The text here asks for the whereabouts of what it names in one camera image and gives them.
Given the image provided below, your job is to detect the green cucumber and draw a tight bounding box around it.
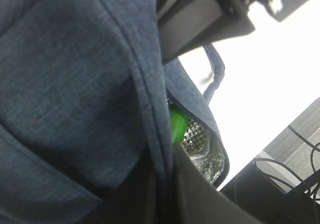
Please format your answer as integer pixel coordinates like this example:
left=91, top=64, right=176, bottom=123
left=168, top=104, right=190, bottom=143

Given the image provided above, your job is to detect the navy blue lunch bag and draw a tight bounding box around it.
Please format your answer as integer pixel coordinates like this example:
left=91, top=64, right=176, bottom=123
left=0, top=0, right=221, bottom=223

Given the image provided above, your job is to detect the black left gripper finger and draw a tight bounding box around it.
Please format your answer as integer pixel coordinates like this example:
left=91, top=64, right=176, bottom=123
left=174, top=143, right=320, bottom=223

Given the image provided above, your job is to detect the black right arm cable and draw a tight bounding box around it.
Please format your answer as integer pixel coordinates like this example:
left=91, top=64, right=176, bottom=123
left=249, top=125, right=320, bottom=202

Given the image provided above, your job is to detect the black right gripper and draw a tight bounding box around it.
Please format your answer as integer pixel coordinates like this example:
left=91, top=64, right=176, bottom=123
left=157, top=0, right=255, bottom=61

